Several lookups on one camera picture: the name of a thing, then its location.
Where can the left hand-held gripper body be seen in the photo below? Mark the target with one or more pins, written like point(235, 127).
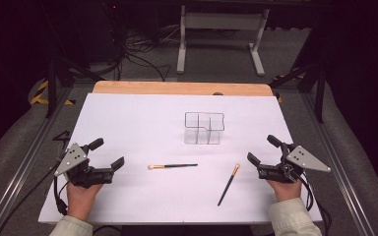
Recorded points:
point(78, 172)

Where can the person's right hand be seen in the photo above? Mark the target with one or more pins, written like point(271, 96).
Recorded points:
point(287, 190)

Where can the clear plastic organizer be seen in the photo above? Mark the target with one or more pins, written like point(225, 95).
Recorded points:
point(204, 129)

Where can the white metal stand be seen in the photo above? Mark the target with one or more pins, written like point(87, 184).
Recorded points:
point(223, 21)

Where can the black tripod stand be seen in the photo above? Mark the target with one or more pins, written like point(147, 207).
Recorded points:
point(320, 88)
point(50, 85)

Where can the wooden table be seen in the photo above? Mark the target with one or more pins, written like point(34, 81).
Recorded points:
point(177, 88)

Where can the yellow and black floor tape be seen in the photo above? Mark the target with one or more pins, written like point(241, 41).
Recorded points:
point(41, 98)

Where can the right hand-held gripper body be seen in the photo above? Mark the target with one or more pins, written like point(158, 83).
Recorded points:
point(295, 162)

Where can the aluminium rail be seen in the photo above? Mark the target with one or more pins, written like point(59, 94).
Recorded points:
point(23, 167)
point(338, 154)

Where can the person's left hand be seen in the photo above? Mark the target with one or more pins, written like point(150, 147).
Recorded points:
point(79, 200)

